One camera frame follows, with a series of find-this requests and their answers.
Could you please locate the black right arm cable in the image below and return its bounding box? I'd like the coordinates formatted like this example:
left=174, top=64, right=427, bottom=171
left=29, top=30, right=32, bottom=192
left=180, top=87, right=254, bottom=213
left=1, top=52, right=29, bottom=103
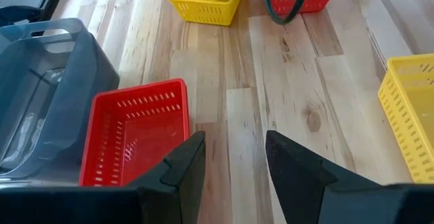
left=260, top=0, right=313, bottom=26

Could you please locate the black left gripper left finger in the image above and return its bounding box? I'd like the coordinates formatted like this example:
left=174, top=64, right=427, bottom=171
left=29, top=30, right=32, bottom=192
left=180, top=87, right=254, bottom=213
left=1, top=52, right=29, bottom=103
left=127, top=130, right=207, bottom=224

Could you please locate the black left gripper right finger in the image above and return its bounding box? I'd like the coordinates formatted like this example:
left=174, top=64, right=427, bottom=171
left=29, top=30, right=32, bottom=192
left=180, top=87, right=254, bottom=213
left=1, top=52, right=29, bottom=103
left=264, top=130, right=380, bottom=224

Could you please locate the grey translucent plastic bin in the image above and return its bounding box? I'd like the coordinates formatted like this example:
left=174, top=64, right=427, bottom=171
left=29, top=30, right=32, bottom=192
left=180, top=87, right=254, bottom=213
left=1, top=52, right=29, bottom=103
left=0, top=17, right=121, bottom=184

